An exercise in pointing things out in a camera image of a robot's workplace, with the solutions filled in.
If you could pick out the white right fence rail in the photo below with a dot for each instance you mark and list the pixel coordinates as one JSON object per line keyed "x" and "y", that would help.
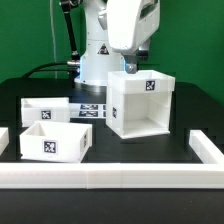
{"x": 205, "y": 149}

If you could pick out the white marker tag sheet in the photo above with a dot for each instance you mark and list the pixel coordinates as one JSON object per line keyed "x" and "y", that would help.
{"x": 87, "y": 110}

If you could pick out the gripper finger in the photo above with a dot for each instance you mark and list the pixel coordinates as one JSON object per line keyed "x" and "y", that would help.
{"x": 130, "y": 64}

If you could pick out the white rear drawer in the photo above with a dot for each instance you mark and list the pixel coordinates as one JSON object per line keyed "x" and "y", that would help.
{"x": 44, "y": 109}

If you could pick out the white front fence rail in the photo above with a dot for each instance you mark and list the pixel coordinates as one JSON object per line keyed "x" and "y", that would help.
{"x": 119, "y": 176}

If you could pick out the black jointed camera stand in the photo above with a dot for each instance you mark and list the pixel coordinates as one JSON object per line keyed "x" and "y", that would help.
{"x": 67, "y": 6}

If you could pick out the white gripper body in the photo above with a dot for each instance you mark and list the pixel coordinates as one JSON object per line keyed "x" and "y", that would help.
{"x": 130, "y": 24}

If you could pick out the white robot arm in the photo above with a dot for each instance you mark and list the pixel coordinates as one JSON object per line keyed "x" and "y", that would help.
{"x": 98, "y": 58}

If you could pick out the white front drawer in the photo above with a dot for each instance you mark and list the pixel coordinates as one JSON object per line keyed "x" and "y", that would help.
{"x": 56, "y": 141}

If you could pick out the white drawer cabinet box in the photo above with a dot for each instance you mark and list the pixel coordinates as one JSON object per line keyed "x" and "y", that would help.
{"x": 139, "y": 105}

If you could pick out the white left fence piece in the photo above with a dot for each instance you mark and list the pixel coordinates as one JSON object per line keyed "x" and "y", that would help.
{"x": 4, "y": 139}

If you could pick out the white drawer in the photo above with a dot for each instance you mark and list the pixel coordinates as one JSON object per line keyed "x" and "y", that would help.
{"x": 56, "y": 141}
{"x": 44, "y": 109}

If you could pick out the white fence rail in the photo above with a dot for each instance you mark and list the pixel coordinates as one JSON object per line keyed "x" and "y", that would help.
{"x": 119, "y": 176}
{"x": 205, "y": 149}

